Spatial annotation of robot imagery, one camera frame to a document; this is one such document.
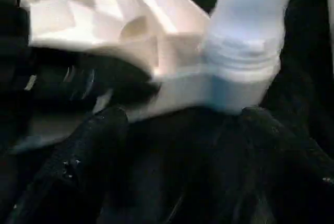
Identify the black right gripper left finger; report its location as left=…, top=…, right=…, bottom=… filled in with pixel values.
left=10, top=107, right=130, bottom=224

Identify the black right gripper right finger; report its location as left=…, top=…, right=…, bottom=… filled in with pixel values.
left=233, top=105, right=334, bottom=224

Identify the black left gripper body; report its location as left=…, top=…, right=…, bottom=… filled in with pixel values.
left=25, top=51, right=105, bottom=114

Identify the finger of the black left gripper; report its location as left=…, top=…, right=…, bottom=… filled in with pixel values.
left=96, top=56, right=160, bottom=107

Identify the white plastic table top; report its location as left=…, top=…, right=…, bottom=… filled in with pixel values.
left=13, top=0, right=282, bottom=148

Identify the white plastic table leg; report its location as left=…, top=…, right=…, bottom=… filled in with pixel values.
left=326, top=0, right=334, bottom=75
left=202, top=0, right=301, bottom=83

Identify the black plastic mat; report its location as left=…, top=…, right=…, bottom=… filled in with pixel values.
left=125, top=0, right=334, bottom=224

